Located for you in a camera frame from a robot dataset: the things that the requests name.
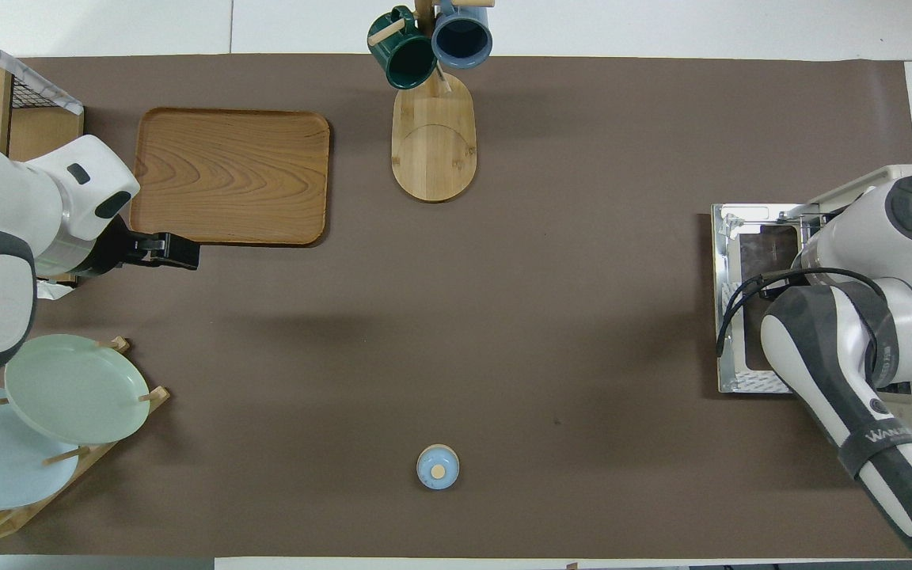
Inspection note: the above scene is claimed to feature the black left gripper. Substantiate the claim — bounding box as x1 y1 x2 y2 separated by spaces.
104 231 201 272

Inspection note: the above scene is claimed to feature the rectangular wooden tray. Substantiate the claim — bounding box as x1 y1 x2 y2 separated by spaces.
130 108 331 247

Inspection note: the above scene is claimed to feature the crumpled silver foil sheet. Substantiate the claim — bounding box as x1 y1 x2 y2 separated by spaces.
35 276 78 301

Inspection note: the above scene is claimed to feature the pale green plate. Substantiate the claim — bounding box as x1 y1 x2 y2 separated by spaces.
4 334 151 446

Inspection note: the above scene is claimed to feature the wooden plate rack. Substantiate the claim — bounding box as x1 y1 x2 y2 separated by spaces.
0 336 171 544

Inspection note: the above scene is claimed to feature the wooden mug tree stand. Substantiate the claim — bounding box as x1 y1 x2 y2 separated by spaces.
367 0 496 203

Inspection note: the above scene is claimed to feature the dark green mug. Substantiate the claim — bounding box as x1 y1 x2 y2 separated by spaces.
367 6 439 90

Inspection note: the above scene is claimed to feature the brown paper table mat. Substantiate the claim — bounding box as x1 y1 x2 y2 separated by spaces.
0 54 912 560

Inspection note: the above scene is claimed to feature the blue grey mug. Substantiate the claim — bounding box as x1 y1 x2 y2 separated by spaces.
431 0 494 70

